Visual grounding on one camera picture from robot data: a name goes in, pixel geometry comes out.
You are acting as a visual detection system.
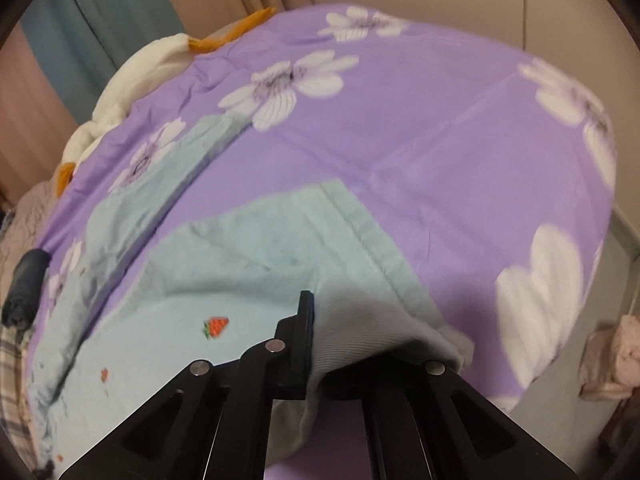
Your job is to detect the light blue strawberry denim pants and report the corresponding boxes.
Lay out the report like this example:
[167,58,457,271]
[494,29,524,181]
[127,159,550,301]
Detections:
[26,116,473,464]

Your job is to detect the pink crumpled cloth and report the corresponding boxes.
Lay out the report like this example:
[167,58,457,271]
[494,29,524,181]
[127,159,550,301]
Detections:
[579,314,639,402]

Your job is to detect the purple floral bed sheet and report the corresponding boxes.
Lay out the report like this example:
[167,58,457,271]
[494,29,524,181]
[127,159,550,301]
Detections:
[29,2,618,480]

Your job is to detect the dark folded jeans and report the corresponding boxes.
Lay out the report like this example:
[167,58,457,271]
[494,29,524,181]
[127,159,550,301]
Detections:
[1,248,51,332]

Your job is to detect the grey plaid pillow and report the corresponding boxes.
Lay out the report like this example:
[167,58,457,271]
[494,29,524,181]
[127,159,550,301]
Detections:
[1,327,37,471]

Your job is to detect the pinkish grey blanket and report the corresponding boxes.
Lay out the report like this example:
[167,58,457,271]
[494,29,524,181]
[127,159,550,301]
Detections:
[0,180,58,302]

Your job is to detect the white goose plush toy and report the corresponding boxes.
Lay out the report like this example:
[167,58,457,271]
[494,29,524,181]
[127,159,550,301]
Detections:
[52,8,277,197]

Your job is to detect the teal curtain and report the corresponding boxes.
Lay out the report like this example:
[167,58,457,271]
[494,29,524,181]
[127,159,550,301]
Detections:
[21,0,184,124]

